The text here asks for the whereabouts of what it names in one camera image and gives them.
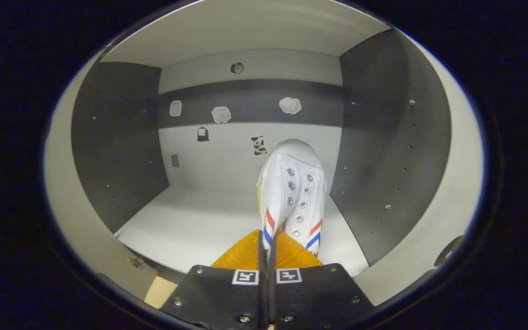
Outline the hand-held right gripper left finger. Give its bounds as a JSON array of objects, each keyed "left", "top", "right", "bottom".
[{"left": 161, "top": 229, "right": 268, "bottom": 330}]

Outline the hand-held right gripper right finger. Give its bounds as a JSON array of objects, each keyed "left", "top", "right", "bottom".
[{"left": 269, "top": 229, "right": 374, "bottom": 330}]

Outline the white striped shoe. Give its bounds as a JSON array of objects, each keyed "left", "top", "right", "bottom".
[{"left": 257, "top": 139, "right": 327, "bottom": 257}]

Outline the white cabinet shelf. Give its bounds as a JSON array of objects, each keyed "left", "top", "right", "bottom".
[{"left": 101, "top": 0, "right": 391, "bottom": 68}]

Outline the white cabinet door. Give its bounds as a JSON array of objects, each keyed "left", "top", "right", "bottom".
[
  {"left": 43, "top": 50, "right": 164, "bottom": 303},
  {"left": 367, "top": 30, "right": 484, "bottom": 305}
]

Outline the white shoe cabinet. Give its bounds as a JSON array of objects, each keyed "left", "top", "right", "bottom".
[{"left": 69, "top": 0, "right": 452, "bottom": 275}]

